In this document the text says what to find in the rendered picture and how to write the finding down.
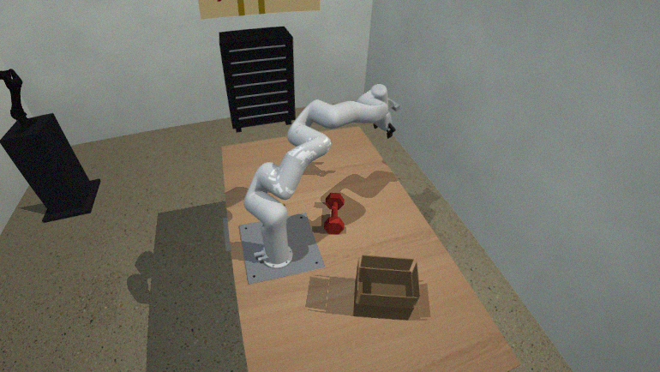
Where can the brown cardboard box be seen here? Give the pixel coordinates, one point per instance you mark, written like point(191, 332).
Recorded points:
point(388, 284)

